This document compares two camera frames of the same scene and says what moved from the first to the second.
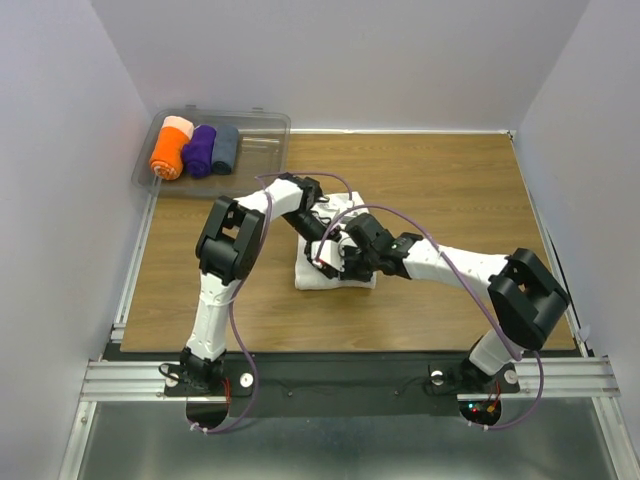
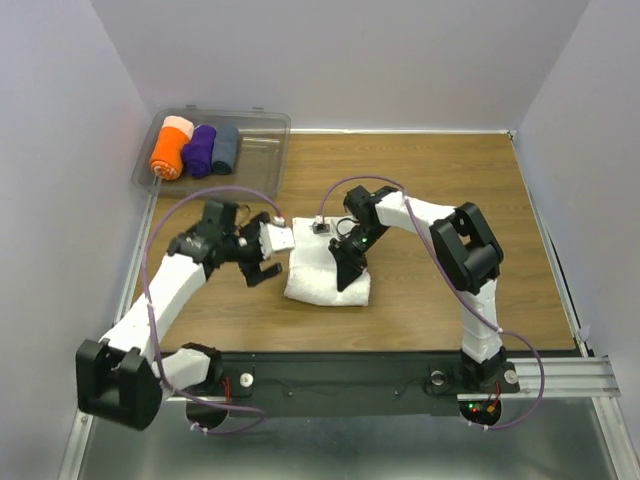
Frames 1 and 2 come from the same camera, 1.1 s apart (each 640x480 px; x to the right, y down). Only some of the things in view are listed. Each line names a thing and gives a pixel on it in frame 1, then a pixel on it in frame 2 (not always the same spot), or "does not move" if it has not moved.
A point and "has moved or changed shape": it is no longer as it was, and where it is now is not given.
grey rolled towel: (225, 149) does not move
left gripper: (334, 234) → (255, 275)
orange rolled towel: (167, 158) does not move
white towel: (338, 206) has moved or changed shape
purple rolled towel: (198, 153) does not move
